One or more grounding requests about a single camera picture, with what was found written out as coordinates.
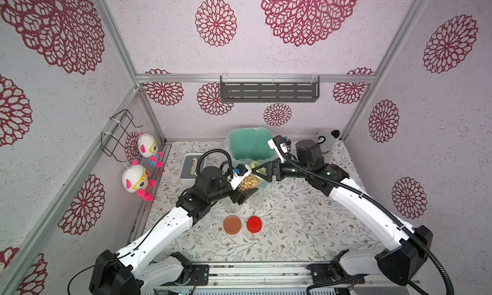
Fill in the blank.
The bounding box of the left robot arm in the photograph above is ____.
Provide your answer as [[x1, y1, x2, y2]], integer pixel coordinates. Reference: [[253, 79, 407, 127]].
[[88, 164, 257, 294]]

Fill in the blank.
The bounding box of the grey wall shelf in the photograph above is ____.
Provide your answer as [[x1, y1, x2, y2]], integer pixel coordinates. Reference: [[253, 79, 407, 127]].
[[219, 76, 320, 103]]

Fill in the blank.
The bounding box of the black wire basket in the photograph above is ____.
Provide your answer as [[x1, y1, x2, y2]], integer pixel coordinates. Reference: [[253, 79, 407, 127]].
[[100, 109, 143, 163]]

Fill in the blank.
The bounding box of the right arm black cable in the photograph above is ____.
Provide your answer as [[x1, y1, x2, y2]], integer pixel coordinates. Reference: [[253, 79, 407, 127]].
[[276, 140, 456, 295]]

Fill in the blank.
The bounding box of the red jar lid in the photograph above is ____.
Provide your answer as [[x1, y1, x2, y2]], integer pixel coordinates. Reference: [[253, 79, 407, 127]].
[[247, 216, 263, 233]]

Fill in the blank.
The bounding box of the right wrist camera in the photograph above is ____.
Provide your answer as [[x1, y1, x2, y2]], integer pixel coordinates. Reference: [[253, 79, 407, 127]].
[[268, 135, 292, 163]]

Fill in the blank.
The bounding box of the aluminium rail frame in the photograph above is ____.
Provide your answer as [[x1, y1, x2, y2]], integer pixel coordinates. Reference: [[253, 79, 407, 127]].
[[152, 262, 415, 294]]

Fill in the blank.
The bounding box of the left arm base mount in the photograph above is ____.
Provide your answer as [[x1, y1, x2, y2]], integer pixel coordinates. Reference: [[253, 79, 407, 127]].
[[166, 252, 210, 286]]

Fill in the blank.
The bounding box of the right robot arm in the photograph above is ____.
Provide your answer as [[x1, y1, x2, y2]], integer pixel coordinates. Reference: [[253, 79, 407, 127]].
[[252, 136, 433, 286]]

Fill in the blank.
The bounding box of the green trash bin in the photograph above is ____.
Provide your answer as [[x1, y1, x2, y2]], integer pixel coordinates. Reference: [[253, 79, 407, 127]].
[[226, 127, 277, 165]]

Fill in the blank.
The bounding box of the upper pink white plush doll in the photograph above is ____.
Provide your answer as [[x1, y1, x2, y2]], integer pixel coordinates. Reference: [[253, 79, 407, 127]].
[[137, 133, 164, 168]]

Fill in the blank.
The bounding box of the brown jar lid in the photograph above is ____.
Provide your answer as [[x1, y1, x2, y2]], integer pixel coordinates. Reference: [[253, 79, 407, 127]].
[[223, 215, 242, 235]]

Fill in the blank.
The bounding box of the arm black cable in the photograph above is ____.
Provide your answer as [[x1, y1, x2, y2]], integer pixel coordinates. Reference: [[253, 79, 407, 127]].
[[276, 140, 456, 295], [195, 148, 235, 177]]

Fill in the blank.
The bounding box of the grey plush dog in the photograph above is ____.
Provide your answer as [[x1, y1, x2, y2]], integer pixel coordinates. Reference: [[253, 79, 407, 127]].
[[314, 129, 340, 155]]

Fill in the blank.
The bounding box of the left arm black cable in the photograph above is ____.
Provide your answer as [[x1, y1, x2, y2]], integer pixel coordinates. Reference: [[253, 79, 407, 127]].
[[195, 148, 235, 177]]

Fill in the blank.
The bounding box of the green lidded peanut jar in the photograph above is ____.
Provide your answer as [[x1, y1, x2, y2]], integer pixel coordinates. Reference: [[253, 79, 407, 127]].
[[238, 173, 269, 192]]

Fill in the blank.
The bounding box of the red lidded peanut jar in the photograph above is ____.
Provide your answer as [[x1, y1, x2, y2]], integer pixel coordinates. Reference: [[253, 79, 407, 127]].
[[248, 188, 265, 210]]

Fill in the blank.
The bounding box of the lower pink white plush doll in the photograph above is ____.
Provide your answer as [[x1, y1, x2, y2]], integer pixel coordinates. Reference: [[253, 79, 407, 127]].
[[122, 160, 156, 201]]

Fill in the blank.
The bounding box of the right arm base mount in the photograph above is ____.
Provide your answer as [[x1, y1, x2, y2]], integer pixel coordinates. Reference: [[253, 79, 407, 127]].
[[306, 250, 365, 286]]

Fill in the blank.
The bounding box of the pink white plush doll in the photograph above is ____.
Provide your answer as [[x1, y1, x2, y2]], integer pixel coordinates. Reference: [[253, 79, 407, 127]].
[[137, 133, 164, 168], [122, 160, 156, 201]]

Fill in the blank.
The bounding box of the green jar lid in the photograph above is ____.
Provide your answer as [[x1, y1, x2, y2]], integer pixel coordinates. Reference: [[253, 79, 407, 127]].
[[249, 161, 268, 180]]

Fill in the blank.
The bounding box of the glass jar of peanuts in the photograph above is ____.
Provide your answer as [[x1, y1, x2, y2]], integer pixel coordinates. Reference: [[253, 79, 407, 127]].
[[224, 202, 242, 214]]

